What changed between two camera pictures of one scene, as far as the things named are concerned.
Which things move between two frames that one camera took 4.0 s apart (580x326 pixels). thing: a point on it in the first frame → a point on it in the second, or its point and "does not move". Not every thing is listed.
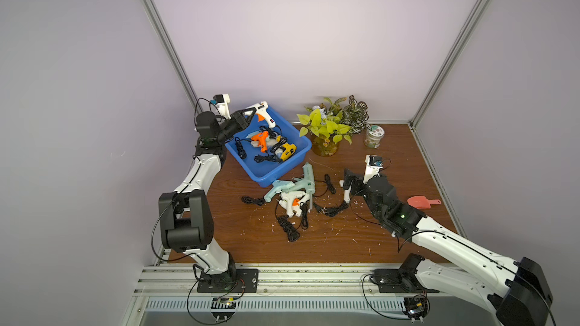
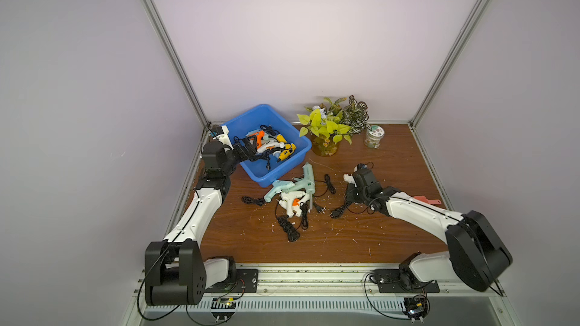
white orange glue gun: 292,201 does not move
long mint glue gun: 306,183 does not move
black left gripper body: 229,130 → 236,157
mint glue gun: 278,186 does not move
